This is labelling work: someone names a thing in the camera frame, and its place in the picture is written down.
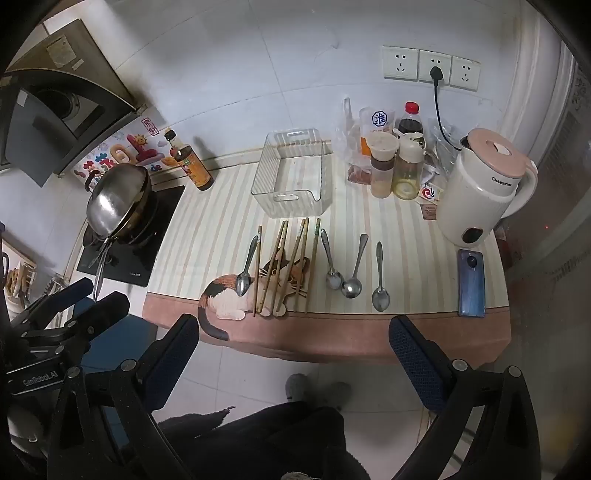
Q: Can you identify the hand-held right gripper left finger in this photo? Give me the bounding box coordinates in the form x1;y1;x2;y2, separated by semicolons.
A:
46;314;200;480

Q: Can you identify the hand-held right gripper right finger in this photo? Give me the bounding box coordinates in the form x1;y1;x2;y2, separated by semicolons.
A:
389;315;546;480

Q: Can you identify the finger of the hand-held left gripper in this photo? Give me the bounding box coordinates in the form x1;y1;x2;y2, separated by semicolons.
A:
18;292;130;357
9;277;95;331

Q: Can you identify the stainless steel spoon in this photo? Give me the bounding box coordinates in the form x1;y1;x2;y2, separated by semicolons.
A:
235;235;259;297
341;233;369;298
320;229;343;291
372;241;391;312

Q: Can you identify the blue stool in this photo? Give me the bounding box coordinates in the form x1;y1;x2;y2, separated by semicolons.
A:
74;295;160;444

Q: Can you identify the metal dish rack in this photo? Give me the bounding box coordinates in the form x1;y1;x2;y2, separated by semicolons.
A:
0;251;70;319

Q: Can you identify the black induction cooktop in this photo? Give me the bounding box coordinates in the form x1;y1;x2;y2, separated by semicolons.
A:
76;185;186;288

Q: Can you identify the cat-shaped table mat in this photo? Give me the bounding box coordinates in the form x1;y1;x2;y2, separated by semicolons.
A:
198;256;311;342

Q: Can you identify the grey slipper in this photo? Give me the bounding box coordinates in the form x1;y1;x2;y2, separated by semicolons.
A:
285;373;315;403
318;381;352;410

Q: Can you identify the blue smartphone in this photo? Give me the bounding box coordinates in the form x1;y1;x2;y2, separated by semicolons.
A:
457;249;486;318

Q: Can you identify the striped tablecloth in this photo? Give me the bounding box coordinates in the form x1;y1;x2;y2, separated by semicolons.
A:
142;138;509;365

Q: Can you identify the person's black clothing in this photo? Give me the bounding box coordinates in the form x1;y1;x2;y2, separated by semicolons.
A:
156;399;371;480

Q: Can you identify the row of wooden chopsticks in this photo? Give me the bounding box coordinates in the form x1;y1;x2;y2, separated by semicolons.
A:
252;217;321;318

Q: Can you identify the small red and blue box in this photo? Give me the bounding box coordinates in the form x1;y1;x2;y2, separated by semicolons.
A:
416;182;445;205

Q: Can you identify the white electric kettle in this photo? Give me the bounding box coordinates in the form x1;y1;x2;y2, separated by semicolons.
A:
436;128;539;247

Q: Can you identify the brown sauce bottle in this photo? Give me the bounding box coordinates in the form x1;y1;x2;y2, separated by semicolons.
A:
164;129;214;191

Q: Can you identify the clear oil bottle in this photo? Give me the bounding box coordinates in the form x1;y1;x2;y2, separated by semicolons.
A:
392;131;426;200

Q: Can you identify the clear seasoning jar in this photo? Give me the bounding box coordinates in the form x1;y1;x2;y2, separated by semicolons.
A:
368;130;400;199

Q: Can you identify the clear plastic container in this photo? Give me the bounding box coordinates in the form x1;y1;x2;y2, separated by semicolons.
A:
250;129;334;219

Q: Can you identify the crumpled clear plastic bag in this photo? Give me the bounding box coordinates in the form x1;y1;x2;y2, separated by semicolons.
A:
424;117;464;185

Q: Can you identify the range hood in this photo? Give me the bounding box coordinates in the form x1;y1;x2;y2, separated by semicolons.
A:
0;18;140;186

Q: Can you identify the dark bottle with red cap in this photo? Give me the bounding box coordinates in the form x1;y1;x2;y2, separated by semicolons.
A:
397;102;423;137

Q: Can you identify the white seasoning pouch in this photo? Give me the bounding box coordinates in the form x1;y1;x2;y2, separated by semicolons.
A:
359;107;394;158

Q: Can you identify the wok with long handle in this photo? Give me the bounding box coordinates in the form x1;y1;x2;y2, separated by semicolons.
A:
85;180;158;302

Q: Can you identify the colourful wall sticker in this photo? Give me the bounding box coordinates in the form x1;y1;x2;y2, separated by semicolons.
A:
74;117;178;180

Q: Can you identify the black power cable with plug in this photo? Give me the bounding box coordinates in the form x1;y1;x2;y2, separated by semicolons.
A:
429;66;465;151

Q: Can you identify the white wall socket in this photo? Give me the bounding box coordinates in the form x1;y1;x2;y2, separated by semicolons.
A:
450;55;481;90
418;48;453;85
381;45;420;80

